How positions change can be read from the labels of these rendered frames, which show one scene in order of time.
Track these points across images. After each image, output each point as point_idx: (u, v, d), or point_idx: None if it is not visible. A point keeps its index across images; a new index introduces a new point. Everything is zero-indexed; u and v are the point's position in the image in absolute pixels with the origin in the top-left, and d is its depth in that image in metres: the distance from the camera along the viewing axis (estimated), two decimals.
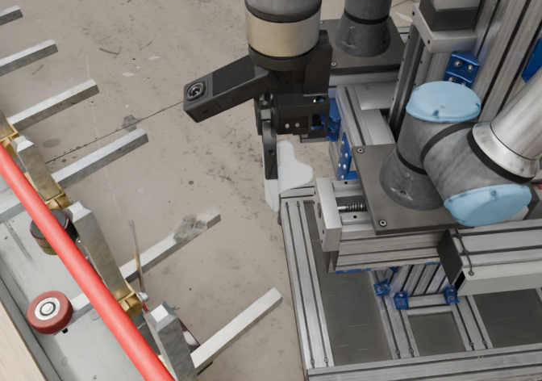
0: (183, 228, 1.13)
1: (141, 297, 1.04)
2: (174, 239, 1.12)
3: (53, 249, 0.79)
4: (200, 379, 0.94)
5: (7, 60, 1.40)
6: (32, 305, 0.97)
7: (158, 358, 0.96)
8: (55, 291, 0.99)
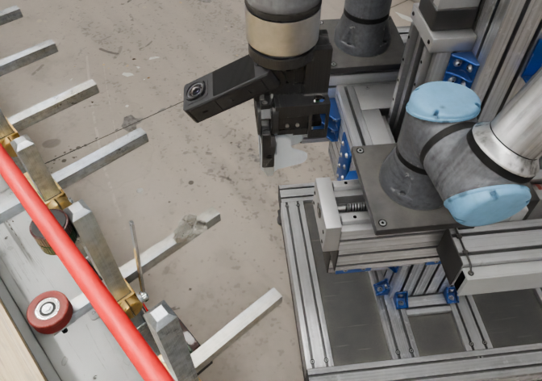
0: (183, 228, 1.13)
1: (141, 297, 1.04)
2: (174, 240, 1.12)
3: (53, 249, 0.79)
4: (200, 379, 0.94)
5: (7, 60, 1.40)
6: (32, 305, 0.97)
7: (158, 358, 0.96)
8: (55, 291, 0.99)
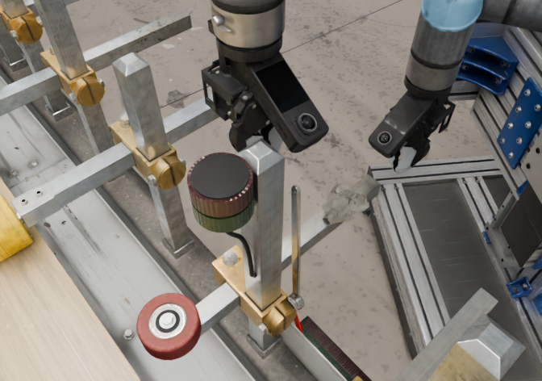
0: (338, 204, 0.79)
1: (295, 303, 0.70)
2: (327, 219, 0.78)
3: (226, 222, 0.45)
4: None
5: None
6: (143, 316, 0.63)
7: None
8: (175, 295, 0.65)
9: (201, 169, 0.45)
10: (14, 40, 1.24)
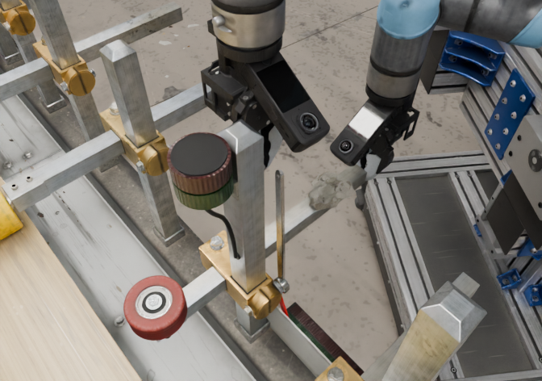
0: (324, 191, 0.80)
1: (280, 286, 0.71)
2: (314, 206, 0.79)
3: (205, 199, 0.46)
4: None
5: None
6: (131, 297, 0.65)
7: (323, 378, 0.64)
8: (162, 277, 0.67)
9: (181, 147, 0.46)
10: (9, 34, 1.26)
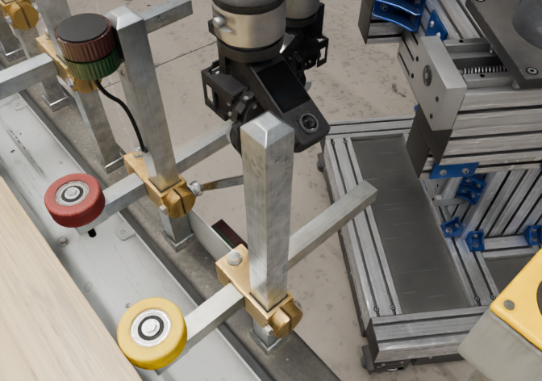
0: None
1: (197, 194, 0.79)
2: (232, 123, 0.86)
3: (89, 68, 0.54)
4: None
5: None
6: (52, 189, 0.72)
7: (223, 260, 0.71)
8: (81, 173, 0.74)
9: (68, 23, 0.54)
10: None
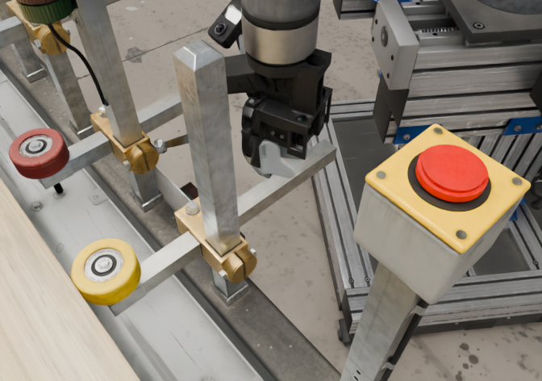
0: None
1: (160, 152, 0.82)
2: None
3: (40, 10, 0.56)
4: None
5: None
6: (16, 142, 0.74)
7: (181, 211, 0.73)
8: (46, 128, 0.76)
9: None
10: None
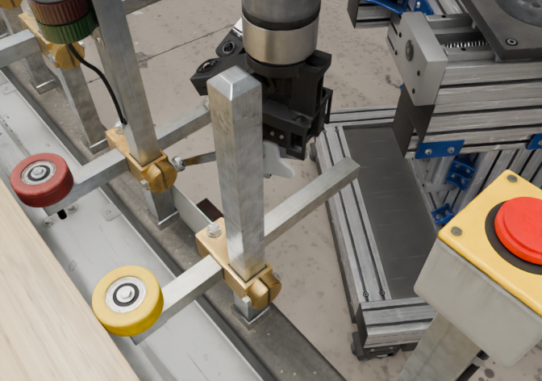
0: None
1: (178, 169, 0.79)
2: (206, 106, 0.85)
3: (61, 31, 0.54)
4: None
5: None
6: (18, 168, 0.71)
7: (202, 232, 0.71)
8: (49, 153, 0.73)
9: None
10: None
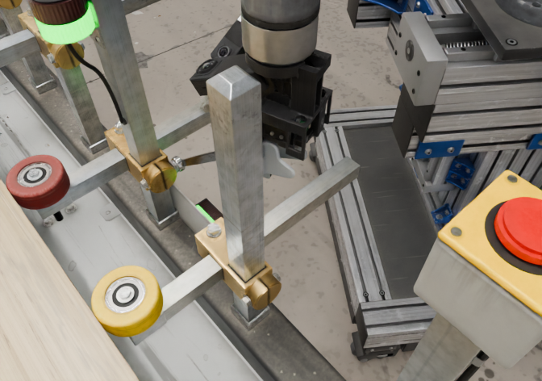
0: None
1: (178, 169, 0.79)
2: (202, 108, 0.85)
3: (61, 31, 0.53)
4: None
5: None
6: (14, 170, 0.71)
7: (202, 232, 0.71)
8: (45, 155, 0.73)
9: None
10: None
